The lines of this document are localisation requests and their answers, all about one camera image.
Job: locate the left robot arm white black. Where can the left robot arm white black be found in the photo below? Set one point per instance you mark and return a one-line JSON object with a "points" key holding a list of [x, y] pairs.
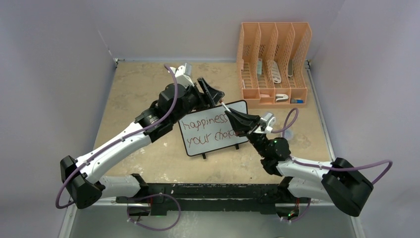
{"points": [[84, 178]]}

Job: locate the grey eraser in organizer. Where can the grey eraser in organizer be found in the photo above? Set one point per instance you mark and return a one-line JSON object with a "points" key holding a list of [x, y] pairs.
{"points": [[259, 67]]}

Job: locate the white perforated tool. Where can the white perforated tool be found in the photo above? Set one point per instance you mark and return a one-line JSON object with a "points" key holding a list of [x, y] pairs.
{"points": [[275, 73]]}

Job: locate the aluminium frame rail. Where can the aluminium frame rail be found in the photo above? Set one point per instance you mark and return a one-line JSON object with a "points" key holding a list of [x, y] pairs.
{"points": [[109, 219]]}

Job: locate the peach plastic file organizer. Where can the peach plastic file organizer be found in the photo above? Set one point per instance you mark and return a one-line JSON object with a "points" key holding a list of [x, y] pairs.
{"points": [[270, 61]]}

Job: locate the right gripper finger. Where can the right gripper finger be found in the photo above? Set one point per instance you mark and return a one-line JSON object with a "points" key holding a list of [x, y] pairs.
{"points": [[237, 117], [239, 129]]}

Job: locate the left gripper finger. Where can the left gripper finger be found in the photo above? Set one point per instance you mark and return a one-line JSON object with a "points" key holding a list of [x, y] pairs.
{"points": [[206, 88], [215, 101]]}

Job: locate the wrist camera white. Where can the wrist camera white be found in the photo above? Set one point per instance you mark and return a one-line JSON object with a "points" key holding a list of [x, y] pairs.
{"points": [[267, 122], [183, 74]]}

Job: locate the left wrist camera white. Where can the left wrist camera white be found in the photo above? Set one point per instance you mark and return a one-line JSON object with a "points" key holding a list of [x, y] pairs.
{"points": [[183, 74]]}

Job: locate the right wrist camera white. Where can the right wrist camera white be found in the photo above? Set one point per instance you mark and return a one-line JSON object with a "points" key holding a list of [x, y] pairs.
{"points": [[267, 122]]}

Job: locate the small black-framed whiteboard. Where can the small black-framed whiteboard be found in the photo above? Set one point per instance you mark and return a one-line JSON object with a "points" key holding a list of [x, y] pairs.
{"points": [[207, 131]]}

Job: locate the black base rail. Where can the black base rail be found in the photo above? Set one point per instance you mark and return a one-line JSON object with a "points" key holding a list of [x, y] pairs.
{"points": [[267, 199]]}

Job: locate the white marker rainbow stripe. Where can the white marker rainbow stripe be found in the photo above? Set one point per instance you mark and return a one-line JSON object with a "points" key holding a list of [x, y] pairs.
{"points": [[225, 106]]}

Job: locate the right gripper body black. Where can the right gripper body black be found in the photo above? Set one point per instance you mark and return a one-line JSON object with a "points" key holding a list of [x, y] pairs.
{"points": [[256, 128]]}

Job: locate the dark grey flat tool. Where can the dark grey flat tool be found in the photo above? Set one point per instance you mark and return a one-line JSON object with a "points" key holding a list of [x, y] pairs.
{"points": [[290, 68]]}

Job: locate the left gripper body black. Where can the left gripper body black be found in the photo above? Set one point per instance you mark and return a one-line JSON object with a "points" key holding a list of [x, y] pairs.
{"points": [[198, 101]]}

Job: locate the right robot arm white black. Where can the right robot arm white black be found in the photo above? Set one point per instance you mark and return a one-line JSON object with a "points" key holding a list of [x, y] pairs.
{"points": [[338, 182]]}

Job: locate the small clear plastic jar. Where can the small clear plastic jar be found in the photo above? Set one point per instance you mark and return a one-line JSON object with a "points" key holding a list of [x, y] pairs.
{"points": [[288, 134]]}

